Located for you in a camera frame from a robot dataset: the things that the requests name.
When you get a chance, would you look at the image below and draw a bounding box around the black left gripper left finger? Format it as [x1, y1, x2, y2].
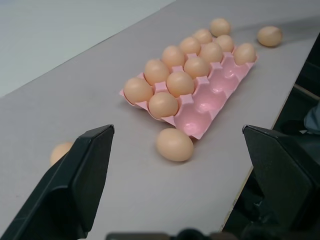
[0, 124, 115, 240]

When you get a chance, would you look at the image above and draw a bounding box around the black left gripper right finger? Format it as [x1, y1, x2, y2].
[241, 124, 320, 240]

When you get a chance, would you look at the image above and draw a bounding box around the pink egg tray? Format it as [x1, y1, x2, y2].
[118, 34, 258, 140]

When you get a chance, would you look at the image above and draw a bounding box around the brown egg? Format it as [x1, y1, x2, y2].
[144, 58, 171, 86]
[256, 26, 283, 48]
[233, 42, 257, 66]
[214, 34, 235, 53]
[156, 127, 195, 163]
[123, 77, 154, 104]
[50, 142, 74, 167]
[192, 28, 213, 44]
[148, 91, 179, 119]
[161, 45, 186, 70]
[183, 57, 210, 78]
[166, 71, 195, 98]
[199, 42, 224, 64]
[178, 36, 202, 56]
[209, 17, 232, 38]

